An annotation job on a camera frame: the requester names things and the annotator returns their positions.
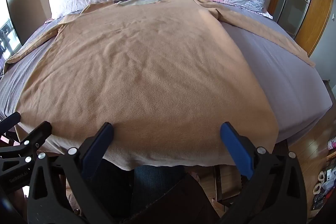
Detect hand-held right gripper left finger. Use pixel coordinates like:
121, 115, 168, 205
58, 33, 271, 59
26, 122, 117, 224

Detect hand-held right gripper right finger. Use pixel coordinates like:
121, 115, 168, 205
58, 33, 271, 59
220, 122, 308, 224

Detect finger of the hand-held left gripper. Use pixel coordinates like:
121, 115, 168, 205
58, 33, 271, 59
0, 121, 52, 165
0, 112, 21, 127

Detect beige long-sleeve shirt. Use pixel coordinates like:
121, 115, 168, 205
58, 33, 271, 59
4, 0, 316, 171

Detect person's blue jeans leg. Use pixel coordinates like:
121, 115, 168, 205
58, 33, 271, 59
104, 161, 185, 216

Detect bed with purple sheet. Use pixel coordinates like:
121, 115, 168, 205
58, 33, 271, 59
0, 0, 333, 159

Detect window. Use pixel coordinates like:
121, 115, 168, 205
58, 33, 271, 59
0, 0, 21, 59

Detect fuzzy white slippers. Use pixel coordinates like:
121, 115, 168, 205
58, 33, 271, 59
313, 171, 328, 195

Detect pink and white toy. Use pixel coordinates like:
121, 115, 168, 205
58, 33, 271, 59
327, 136, 336, 156

